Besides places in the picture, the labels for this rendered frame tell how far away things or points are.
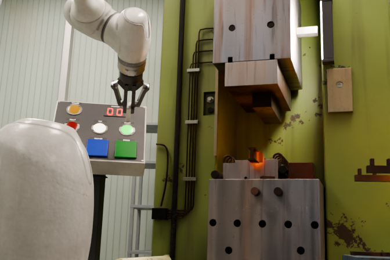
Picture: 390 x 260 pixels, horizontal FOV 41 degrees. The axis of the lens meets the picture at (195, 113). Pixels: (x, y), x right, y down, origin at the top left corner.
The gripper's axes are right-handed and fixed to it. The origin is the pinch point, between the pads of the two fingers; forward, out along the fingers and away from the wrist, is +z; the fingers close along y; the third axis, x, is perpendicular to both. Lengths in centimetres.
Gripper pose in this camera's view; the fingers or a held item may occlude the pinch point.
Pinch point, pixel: (128, 112)
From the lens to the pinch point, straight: 179.9
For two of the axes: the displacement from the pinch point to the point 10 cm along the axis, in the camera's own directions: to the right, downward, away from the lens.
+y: 9.9, 0.7, 1.3
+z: -1.4, 6.8, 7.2
